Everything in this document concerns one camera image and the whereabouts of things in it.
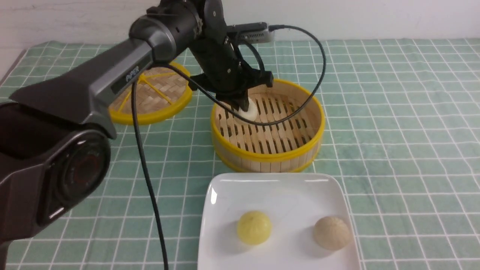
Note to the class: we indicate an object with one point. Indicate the yellow rimmed bamboo steamer basket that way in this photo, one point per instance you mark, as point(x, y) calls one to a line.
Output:
point(287, 147)

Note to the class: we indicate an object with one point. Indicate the yellow steamed bun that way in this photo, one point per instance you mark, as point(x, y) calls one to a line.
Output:
point(254, 228)

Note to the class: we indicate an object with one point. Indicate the white steamed bun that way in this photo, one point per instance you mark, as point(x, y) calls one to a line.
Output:
point(251, 113)

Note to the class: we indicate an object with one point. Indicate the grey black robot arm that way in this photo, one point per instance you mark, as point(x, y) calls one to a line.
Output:
point(55, 134)

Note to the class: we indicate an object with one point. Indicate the white square plate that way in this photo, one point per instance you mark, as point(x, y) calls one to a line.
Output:
point(294, 202)

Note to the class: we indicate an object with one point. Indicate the yellow rimmed bamboo steamer lid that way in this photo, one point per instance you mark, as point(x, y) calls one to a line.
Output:
point(160, 94)

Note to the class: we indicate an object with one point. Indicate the green checkered tablecloth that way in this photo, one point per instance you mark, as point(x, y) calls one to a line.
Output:
point(401, 137)

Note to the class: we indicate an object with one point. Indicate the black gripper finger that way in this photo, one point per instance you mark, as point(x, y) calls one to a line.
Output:
point(232, 103)
point(243, 103)

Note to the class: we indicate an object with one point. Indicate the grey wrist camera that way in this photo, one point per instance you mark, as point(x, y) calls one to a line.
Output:
point(253, 33)

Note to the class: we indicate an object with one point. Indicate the beige steamed bun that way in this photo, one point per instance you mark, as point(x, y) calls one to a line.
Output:
point(332, 233)

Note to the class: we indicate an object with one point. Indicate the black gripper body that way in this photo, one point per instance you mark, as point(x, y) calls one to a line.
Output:
point(224, 70)

